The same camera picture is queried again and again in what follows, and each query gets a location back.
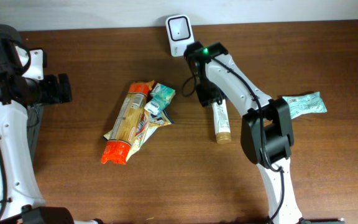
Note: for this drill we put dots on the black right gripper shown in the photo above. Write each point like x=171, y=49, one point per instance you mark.
x=208, y=94

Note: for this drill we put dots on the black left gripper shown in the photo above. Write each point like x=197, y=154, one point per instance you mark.
x=63, y=88

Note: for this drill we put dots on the white cream tube gold cap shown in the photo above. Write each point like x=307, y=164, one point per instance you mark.
x=221, y=123

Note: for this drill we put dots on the blue white tissue packet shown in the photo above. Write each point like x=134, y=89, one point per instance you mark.
x=161, y=98

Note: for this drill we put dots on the yellow wet wipes packet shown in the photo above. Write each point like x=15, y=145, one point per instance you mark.
x=147, y=125

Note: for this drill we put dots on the orange spaghetti packet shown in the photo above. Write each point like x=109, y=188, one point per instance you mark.
x=123, y=133

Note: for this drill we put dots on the teal snack packet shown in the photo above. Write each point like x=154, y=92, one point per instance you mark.
x=306, y=104

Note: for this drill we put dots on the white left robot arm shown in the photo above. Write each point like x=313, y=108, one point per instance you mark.
x=24, y=204

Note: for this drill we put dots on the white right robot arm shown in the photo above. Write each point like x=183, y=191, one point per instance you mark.
x=266, y=131

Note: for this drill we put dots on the white barcode scanner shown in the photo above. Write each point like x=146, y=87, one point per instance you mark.
x=180, y=34

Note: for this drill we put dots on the grey plastic basket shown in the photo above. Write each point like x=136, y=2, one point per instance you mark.
x=18, y=127

